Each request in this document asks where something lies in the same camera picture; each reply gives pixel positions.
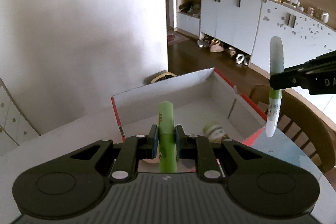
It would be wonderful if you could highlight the white green tube pen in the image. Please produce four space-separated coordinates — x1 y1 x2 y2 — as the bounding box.
265 36 284 138

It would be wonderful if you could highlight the red door mat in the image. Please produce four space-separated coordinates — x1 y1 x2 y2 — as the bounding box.
167 30 189 46

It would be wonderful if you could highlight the green-lid jar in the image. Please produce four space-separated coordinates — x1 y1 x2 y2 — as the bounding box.
203 121 229 143

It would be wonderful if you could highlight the dark wooden chair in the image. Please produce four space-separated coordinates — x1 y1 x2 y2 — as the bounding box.
248 84 336 175

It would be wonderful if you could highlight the white drawer cabinet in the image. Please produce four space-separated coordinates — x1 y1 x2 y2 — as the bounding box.
0 80 41 155

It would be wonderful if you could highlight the green tube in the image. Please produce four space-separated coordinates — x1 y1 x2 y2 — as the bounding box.
158 101 177 173

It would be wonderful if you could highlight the white wall cabinet unit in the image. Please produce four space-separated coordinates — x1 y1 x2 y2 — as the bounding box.
176 0 335 75

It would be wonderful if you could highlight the pink white sneaker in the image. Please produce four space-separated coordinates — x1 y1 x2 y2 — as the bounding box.
210 40 224 52

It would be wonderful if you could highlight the pink heart dish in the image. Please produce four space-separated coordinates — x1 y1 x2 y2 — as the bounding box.
144 157 159 164

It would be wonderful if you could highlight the red cardboard box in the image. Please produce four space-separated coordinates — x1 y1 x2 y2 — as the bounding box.
111 68 266 142

